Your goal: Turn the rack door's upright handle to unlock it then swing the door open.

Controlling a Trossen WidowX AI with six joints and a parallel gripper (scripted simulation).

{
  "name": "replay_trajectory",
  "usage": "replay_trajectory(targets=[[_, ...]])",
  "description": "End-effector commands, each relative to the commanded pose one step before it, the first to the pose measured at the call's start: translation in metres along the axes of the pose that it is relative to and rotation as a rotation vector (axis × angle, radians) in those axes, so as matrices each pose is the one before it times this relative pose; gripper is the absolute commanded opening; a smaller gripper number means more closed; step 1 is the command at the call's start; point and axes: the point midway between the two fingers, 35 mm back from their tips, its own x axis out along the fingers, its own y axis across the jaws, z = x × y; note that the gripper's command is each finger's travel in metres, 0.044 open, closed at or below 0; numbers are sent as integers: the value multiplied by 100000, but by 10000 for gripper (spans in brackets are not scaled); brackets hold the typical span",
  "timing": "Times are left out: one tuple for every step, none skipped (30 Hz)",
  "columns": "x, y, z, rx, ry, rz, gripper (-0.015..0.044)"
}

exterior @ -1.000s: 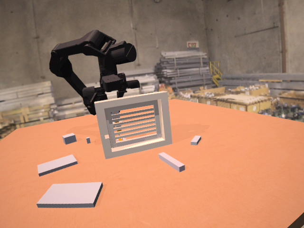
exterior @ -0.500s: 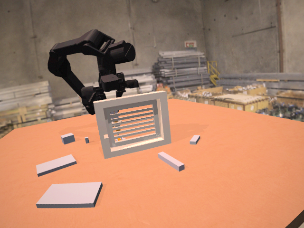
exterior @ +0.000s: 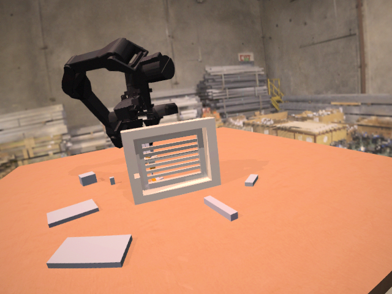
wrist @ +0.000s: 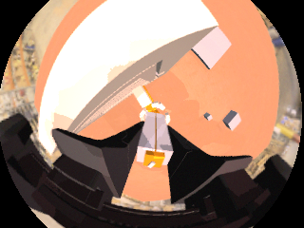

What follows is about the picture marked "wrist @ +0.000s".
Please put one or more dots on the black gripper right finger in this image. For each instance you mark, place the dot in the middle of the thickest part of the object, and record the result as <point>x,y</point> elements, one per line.
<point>190,168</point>

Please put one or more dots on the small dark grey block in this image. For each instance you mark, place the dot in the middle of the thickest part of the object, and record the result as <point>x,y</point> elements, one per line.
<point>208,116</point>

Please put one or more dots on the white flat rectangular slab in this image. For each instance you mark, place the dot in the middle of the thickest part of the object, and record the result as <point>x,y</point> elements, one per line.
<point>212,47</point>

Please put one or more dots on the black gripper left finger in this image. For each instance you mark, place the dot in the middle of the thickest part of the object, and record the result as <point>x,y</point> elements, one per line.
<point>113,156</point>

